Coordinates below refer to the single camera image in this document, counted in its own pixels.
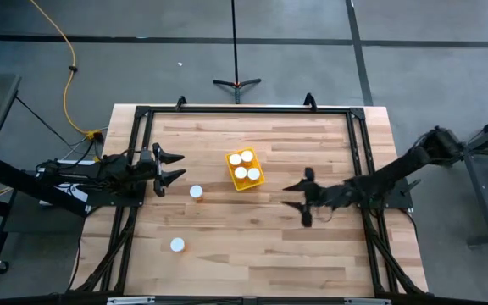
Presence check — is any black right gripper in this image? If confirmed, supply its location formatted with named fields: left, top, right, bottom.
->
left=281, top=167, right=342, bottom=227

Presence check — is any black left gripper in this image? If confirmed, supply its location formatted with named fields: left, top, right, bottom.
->
left=140, top=142, right=187, bottom=197

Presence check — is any amber pill bottle white cap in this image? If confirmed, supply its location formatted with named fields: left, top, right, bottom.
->
left=188, top=184, right=205, bottom=202

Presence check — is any yellow plastic basket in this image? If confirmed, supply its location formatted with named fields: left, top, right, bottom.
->
left=225, top=147, right=267, bottom=192

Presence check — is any white power strip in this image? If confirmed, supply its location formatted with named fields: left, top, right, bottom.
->
left=55, top=158, right=97, bottom=167

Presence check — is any black tripod stand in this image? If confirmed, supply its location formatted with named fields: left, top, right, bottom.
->
left=212, top=0, right=263, bottom=105

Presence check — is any black diagonal support beam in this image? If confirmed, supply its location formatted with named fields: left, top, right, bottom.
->
left=0, top=155, right=91, bottom=218

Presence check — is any black aluminium station frame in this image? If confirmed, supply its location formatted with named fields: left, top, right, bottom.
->
left=64, top=93, right=435, bottom=305

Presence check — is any silver metal bracket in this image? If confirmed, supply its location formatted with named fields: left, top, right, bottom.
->
left=344, top=297, right=392, bottom=305
left=107, top=296, right=157, bottom=305

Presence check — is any thin black floor cable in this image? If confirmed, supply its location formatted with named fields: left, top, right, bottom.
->
left=14, top=96, right=85, bottom=149

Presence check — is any yellow power cable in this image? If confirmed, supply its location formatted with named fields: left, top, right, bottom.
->
left=29, top=0, right=104, bottom=143

